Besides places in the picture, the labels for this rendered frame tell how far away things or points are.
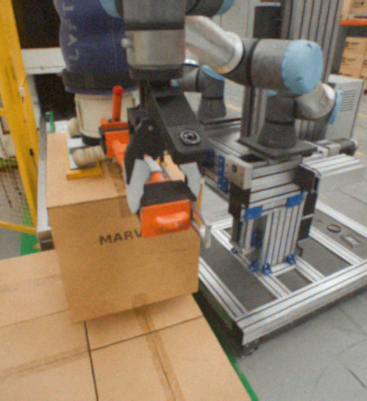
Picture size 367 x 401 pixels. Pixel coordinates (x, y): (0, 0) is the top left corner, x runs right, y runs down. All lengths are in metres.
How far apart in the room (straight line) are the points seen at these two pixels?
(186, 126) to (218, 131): 1.29
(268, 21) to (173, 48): 1.07
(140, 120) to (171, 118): 0.06
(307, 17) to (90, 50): 0.90
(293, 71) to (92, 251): 0.66
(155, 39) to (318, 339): 1.76
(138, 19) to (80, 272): 0.68
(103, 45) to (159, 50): 0.52
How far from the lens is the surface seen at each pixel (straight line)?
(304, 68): 0.80
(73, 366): 1.14
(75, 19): 0.94
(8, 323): 1.33
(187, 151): 0.37
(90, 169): 0.94
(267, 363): 1.80
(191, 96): 4.65
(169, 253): 0.96
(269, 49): 0.83
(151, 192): 0.49
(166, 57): 0.42
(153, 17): 0.42
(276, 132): 1.27
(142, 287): 1.01
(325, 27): 1.58
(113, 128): 0.85
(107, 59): 0.92
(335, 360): 1.91
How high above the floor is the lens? 1.45
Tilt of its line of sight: 29 degrees down
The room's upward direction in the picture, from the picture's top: straight up
